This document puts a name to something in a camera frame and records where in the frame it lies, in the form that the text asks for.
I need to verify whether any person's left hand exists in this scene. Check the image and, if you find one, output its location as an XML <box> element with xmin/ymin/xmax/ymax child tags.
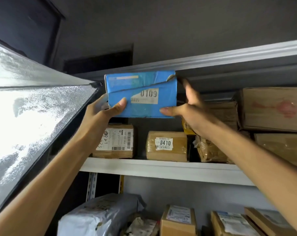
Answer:
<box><xmin>77</xmin><ymin>93</ymin><xmax>127</xmax><ymax>142</ymax></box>

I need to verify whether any person's right hand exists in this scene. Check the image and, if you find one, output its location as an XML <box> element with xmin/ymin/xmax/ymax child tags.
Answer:
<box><xmin>159</xmin><ymin>78</ymin><xmax>220</xmax><ymax>140</ymax></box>

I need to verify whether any worn box yellow tape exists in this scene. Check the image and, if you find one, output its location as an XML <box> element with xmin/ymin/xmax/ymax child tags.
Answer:
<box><xmin>182</xmin><ymin>101</ymin><xmax>239</xmax><ymax>135</ymax></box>

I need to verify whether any brown box handwritten white label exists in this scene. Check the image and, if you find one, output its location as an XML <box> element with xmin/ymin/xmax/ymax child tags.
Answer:
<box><xmin>92</xmin><ymin>123</ymin><xmax>135</xmax><ymax>159</ymax></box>

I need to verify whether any taped brown parcel 0410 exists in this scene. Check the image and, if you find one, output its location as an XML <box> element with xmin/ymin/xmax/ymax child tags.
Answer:
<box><xmin>146</xmin><ymin>131</ymin><xmax>188</xmax><ymax>162</ymax></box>

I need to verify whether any white metal shelf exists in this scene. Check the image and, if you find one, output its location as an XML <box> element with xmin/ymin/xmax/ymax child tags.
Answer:
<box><xmin>72</xmin><ymin>39</ymin><xmax>297</xmax><ymax>236</ymax></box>

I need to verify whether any brown box red stamp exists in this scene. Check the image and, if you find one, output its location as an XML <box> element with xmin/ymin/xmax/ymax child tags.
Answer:
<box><xmin>234</xmin><ymin>87</ymin><xmax>297</xmax><ymax>133</ymax></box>

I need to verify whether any person's left forearm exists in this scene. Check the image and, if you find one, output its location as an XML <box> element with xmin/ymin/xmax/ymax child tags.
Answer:
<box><xmin>0</xmin><ymin>131</ymin><xmax>100</xmax><ymax>236</ymax></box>

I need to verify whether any person's right forearm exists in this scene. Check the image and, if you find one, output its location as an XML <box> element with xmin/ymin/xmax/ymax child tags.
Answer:
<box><xmin>203</xmin><ymin>124</ymin><xmax>297</xmax><ymax>236</ymax></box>

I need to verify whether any taped brown parcel 0038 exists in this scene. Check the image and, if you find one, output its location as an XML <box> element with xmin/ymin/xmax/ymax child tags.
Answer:
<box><xmin>194</xmin><ymin>130</ymin><xmax>251</xmax><ymax>165</ymax></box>

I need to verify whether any small taped box 0461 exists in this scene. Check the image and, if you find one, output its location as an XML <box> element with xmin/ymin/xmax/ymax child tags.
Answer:
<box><xmin>254</xmin><ymin>133</ymin><xmax>297</xmax><ymax>168</ymax></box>

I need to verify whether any grey plastic mailer bag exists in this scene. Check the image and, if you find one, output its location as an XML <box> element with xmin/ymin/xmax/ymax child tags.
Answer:
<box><xmin>57</xmin><ymin>193</ymin><xmax>146</xmax><ymax>236</ymax></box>

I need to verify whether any small cardboard box white label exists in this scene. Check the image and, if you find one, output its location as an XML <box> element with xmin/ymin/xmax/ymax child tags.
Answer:
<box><xmin>160</xmin><ymin>205</ymin><xmax>197</xmax><ymax>236</ymax></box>

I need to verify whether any cardboard box with black handwriting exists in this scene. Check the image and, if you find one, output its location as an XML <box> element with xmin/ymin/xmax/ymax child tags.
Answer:
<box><xmin>244</xmin><ymin>207</ymin><xmax>297</xmax><ymax>236</ymax></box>

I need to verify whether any silver softbox light reflector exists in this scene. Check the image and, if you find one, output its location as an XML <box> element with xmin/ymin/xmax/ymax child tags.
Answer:
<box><xmin>0</xmin><ymin>34</ymin><xmax>102</xmax><ymax>219</ymax></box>

